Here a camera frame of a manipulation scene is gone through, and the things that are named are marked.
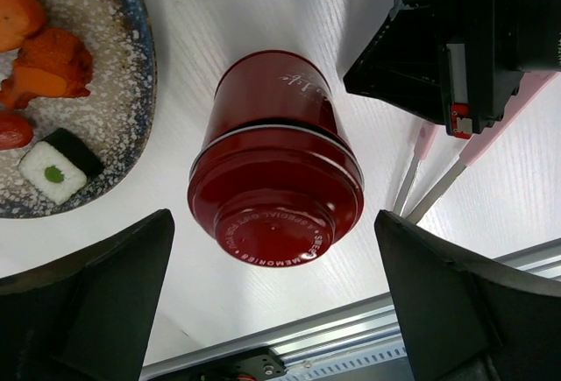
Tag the silver tin lid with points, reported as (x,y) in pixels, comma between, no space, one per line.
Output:
(275,196)

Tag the speckled round plate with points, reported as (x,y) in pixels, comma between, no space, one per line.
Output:
(114,121)

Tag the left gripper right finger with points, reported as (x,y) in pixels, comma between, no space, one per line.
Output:
(466,317)

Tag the aluminium mounting rail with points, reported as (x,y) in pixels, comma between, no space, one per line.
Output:
(337,304)

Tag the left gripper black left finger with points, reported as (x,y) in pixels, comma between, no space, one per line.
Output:
(88,315)

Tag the pink metal tongs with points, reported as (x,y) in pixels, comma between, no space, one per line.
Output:
(532,85)

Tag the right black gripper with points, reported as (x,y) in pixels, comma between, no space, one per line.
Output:
(472,53)

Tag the sushi roll piece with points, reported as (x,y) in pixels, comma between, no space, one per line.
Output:
(60,165)

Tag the red cylindrical tin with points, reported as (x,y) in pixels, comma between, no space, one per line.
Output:
(274,87)

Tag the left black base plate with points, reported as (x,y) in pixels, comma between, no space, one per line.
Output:
(256,364)

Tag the white slotted cable duct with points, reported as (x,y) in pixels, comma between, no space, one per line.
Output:
(321,367)

